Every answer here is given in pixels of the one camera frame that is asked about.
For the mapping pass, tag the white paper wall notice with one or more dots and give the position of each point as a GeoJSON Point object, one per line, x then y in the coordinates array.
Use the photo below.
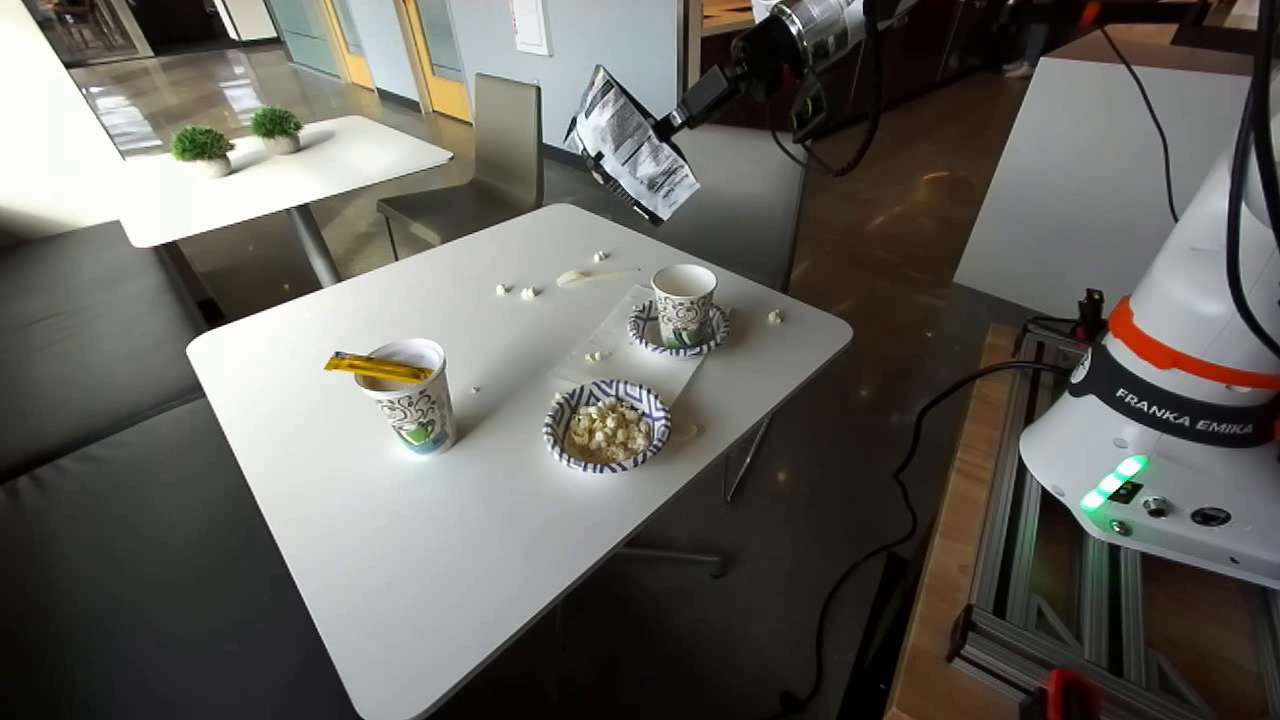
{"type": "Point", "coordinates": [529, 26]}

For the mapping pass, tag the aluminium profile frame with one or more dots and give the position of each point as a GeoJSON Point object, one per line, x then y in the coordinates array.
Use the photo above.
{"type": "Point", "coordinates": [1000, 584]}

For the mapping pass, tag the patterned saucer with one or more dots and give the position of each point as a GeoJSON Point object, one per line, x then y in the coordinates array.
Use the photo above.
{"type": "Point", "coordinates": [642, 324]}

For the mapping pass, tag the white side table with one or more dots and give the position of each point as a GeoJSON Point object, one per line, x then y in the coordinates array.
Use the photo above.
{"type": "Point", "coordinates": [266, 185]}

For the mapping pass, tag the long white food smear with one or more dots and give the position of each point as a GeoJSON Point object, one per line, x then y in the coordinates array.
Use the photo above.
{"type": "Point", "coordinates": [573, 277]}

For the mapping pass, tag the patterned coffee cup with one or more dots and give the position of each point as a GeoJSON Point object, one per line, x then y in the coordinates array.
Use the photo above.
{"type": "Point", "coordinates": [681, 304]}

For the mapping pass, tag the grey chair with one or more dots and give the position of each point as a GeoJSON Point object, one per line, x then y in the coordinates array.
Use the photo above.
{"type": "Point", "coordinates": [505, 133]}
{"type": "Point", "coordinates": [747, 212]}

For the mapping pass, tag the dark wood counter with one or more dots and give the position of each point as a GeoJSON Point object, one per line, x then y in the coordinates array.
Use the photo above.
{"type": "Point", "coordinates": [960, 64]}

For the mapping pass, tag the patterned bowl with food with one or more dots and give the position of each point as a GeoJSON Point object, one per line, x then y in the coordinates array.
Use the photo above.
{"type": "Point", "coordinates": [604, 424]}

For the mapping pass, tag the wooden board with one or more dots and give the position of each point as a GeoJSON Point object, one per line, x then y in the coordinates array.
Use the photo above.
{"type": "Point", "coordinates": [947, 575]}

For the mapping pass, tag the black snack packet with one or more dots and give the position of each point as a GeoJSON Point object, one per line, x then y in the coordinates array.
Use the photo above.
{"type": "Point", "coordinates": [635, 145]}

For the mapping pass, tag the yellow stick packet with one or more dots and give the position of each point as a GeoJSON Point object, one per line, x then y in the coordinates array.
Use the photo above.
{"type": "Point", "coordinates": [365, 366]}

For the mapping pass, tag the white popcorn piece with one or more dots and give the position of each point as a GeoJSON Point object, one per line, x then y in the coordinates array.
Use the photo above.
{"type": "Point", "coordinates": [774, 318]}
{"type": "Point", "coordinates": [529, 294]}
{"type": "Point", "coordinates": [601, 256]}
{"type": "Point", "coordinates": [592, 359]}
{"type": "Point", "coordinates": [505, 289]}

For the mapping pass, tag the white paper napkin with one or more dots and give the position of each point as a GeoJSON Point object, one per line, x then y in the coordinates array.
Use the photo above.
{"type": "Point", "coordinates": [670, 373]}

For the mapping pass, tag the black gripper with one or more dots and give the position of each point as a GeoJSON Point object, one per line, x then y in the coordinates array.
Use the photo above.
{"type": "Point", "coordinates": [801, 29]}

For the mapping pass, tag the dark upholstered bench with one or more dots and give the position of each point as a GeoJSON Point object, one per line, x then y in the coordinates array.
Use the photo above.
{"type": "Point", "coordinates": [92, 532]}

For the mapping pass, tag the tall patterned paper cup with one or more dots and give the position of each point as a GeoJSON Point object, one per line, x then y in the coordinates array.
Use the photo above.
{"type": "Point", "coordinates": [422, 410]}

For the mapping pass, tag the yellow framed glass door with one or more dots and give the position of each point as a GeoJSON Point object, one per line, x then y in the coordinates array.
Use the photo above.
{"type": "Point", "coordinates": [345, 53]}
{"type": "Point", "coordinates": [445, 81]}

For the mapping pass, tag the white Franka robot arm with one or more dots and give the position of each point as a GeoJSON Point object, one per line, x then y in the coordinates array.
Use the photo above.
{"type": "Point", "coordinates": [1202, 403]}

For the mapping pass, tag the white dining table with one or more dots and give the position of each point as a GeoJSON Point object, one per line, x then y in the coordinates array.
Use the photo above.
{"type": "Point", "coordinates": [402, 561]}

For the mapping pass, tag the small potted green plant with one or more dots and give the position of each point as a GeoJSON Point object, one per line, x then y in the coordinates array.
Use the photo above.
{"type": "Point", "coordinates": [202, 145]}
{"type": "Point", "coordinates": [279, 127]}

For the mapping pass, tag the small black clamp post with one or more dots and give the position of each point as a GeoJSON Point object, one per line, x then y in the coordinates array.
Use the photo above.
{"type": "Point", "coordinates": [1094, 313]}

